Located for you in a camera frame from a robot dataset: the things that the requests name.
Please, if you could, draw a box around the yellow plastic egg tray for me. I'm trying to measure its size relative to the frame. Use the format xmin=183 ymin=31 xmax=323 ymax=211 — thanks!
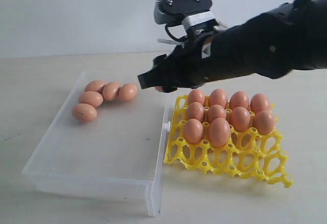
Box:
xmin=164 ymin=95 xmax=293 ymax=188

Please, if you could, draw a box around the clear plastic tray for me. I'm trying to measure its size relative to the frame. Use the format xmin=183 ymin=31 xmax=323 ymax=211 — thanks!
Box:
xmin=22 ymin=71 xmax=174 ymax=217

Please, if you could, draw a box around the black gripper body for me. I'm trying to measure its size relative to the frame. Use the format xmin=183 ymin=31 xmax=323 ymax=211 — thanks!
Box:
xmin=138 ymin=0 xmax=326 ymax=93

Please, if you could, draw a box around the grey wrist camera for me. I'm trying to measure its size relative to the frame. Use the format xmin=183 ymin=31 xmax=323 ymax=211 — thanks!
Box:
xmin=154 ymin=0 xmax=213 ymax=26

